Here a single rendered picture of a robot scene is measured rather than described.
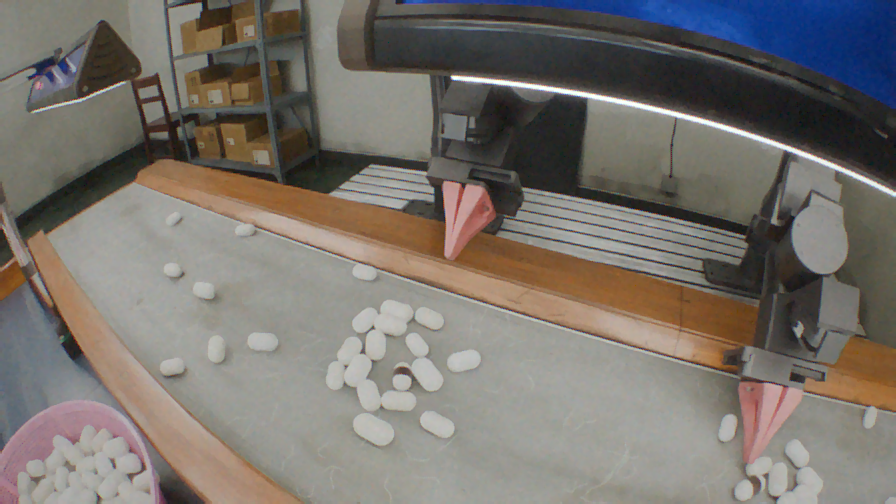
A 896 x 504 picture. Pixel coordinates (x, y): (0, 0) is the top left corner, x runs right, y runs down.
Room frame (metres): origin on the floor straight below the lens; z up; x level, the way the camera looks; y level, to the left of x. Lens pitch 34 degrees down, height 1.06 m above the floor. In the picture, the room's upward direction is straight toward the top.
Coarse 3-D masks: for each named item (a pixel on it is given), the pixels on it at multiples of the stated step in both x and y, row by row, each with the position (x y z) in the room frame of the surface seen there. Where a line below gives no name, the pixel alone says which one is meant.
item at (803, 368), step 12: (744, 348) 0.18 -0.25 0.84; (756, 348) 0.18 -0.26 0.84; (732, 360) 0.20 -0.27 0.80; (744, 360) 0.17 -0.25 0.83; (780, 360) 0.16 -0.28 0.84; (792, 360) 0.16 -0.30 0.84; (804, 360) 0.15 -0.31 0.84; (792, 372) 0.15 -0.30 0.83; (804, 372) 0.15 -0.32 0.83; (816, 372) 0.14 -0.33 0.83
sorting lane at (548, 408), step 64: (128, 192) 0.75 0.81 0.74; (64, 256) 0.46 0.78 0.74; (128, 256) 0.46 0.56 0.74; (192, 256) 0.46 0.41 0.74; (256, 256) 0.47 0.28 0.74; (320, 256) 0.47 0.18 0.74; (128, 320) 0.31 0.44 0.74; (192, 320) 0.32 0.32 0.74; (256, 320) 0.33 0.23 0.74; (320, 320) 0.33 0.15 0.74; (448, 320) 0.34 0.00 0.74; (512, 320) 0.34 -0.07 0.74; (192, 384) 0.22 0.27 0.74; (256, 384) 0.23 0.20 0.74; (320, 384) 0.24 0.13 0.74; (384, 384) 0.25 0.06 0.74; (448, 384) 0.25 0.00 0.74; (512, 384) 0.25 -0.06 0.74; (576, 384) 0.24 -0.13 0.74; (640, 384) 0.23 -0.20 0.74; (704, 384) 0.22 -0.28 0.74; (256, 448) 0.16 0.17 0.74; (320, 448) 0.17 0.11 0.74; (384, 448) 0.17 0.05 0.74; (448, 448) 0.18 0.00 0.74; (512, 448) 0.17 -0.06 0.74; (576, 448) 0.17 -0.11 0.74; (640, 448) 0.16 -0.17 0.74; (704, 448) 0.14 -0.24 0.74; (768, 448) 0.12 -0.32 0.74; (832, 448) 0.09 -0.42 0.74
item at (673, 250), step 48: (336, 192) 0.83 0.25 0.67; (384, 192) 0.82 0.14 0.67; (432, 192) 0.82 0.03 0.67; (528, 192) 0.83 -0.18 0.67; (528, 240) 0.62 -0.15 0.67; (576, 240) 0.62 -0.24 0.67; (624, 240) 0.62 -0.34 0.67; (672, 240) 0.62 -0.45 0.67; (720, 240) 0.63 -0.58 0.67; (720, 288) 0.47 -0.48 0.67; (864, 336) 0.29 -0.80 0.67
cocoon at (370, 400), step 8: (360, 384) 0.23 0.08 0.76; (368, 384) 0.23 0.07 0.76; (360, 392) 0.22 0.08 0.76; (368, 392) 0.22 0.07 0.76; (376, 392) 0.22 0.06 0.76; (360, 400) 0.22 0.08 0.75; (368, 400) 0.21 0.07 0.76; (376, 400) 0.21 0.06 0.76; (368, 408) 0.21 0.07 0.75; (376, 408) 0.21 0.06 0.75
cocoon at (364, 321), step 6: (366, 312) 0.33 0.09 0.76; (372, 312) 0.33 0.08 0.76; (354, 318) 0.32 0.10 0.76; (360, 318) 0.32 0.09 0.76; (366, 318) 0.32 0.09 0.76; (372, 318) 0.33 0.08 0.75; (354, 324) 0.31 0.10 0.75; (360, 324) 0.31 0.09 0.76; (366, 324) 0.32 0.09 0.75; (372, 324) 0.32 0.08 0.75; (360, 330) 0.31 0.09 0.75; (366, 330) 0.31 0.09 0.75
